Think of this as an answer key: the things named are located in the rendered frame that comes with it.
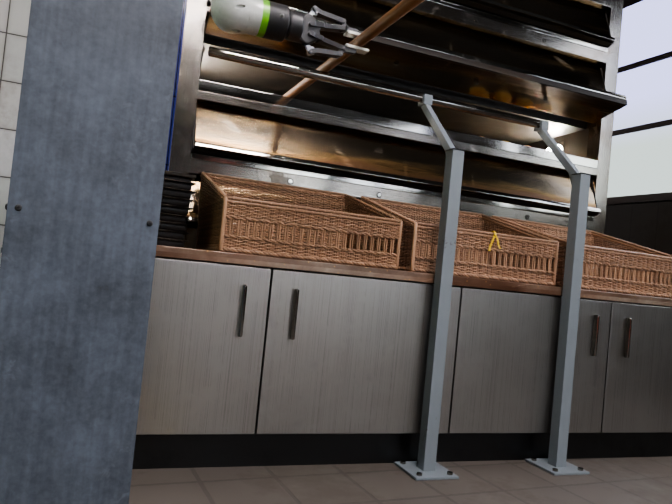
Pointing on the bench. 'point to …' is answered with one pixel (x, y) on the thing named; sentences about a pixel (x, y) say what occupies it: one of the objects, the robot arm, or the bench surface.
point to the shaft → (360, 41)
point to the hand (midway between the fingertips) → (356, 42)
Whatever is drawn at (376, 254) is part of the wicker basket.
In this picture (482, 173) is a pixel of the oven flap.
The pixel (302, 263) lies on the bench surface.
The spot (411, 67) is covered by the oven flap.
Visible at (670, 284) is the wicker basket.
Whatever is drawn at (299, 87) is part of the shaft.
